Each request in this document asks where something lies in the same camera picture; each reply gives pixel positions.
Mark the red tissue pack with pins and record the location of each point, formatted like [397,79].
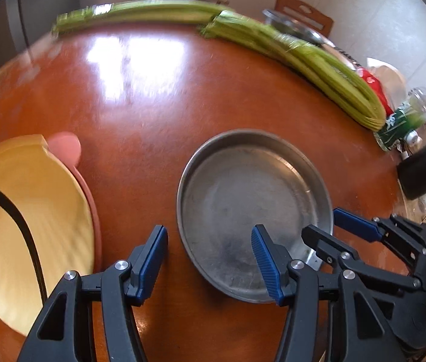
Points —
[373,81]

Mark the pink plastic plate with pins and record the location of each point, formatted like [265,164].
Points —
[65,147]

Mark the wooden chair with cutout back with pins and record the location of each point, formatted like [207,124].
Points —
[311,11]

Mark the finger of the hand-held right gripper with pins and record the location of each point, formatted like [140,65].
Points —
[356,223]
[322,243]

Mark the yellow shell-shaped plate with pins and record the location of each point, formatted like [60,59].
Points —
[54,196]

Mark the round steel plate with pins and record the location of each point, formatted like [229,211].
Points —
[243,196]

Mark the silver refrigerator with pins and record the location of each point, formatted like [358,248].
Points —
[20,19]

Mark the green label water bottle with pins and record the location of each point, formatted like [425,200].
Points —
[401,120]

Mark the thick celery bundle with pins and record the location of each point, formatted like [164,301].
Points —
[311,64]

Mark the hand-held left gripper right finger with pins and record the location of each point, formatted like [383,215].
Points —
[266,264]

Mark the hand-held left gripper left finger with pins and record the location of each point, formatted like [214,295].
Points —
[152,260]

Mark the steel basin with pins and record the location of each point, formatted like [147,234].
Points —
[292,26]

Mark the long celery bundle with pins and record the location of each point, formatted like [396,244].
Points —
[141,13]

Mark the white bowl at back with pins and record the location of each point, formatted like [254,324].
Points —
[390,79]

